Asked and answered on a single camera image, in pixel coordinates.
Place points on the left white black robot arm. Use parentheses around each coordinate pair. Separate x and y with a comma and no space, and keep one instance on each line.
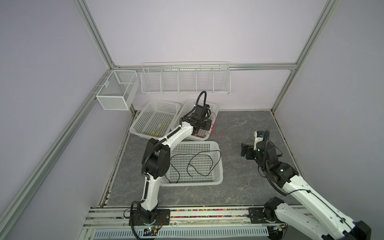
(157,157)

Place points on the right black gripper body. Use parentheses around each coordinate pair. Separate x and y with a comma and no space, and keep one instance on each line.
(251,154)

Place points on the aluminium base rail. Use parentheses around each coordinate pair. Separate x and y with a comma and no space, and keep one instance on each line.
(224,216)

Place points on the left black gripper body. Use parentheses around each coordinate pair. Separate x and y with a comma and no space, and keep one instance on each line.
(206,124)

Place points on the white mesh wall box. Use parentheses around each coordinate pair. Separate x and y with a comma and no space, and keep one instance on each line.
(118,90)

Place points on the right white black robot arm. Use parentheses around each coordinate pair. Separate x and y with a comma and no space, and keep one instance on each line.
(329,223)

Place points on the aluminium frame profile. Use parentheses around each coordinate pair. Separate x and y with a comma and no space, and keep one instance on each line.
(90,24)

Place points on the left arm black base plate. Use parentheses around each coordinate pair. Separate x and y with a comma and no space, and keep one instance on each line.
(156,217)

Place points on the front white plastic basket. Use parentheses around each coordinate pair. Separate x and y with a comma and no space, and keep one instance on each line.
(194,164)

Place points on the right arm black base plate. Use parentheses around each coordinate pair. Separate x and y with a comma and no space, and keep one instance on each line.
(257,215)

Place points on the back left white plastic basket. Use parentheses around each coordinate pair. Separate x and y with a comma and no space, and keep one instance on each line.
(155,119)

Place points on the white slotted cable duct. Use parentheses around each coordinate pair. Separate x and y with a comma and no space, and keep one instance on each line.
(188,233)

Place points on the long white wire wall shelf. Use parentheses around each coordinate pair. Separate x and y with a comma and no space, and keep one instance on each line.
(186,77)

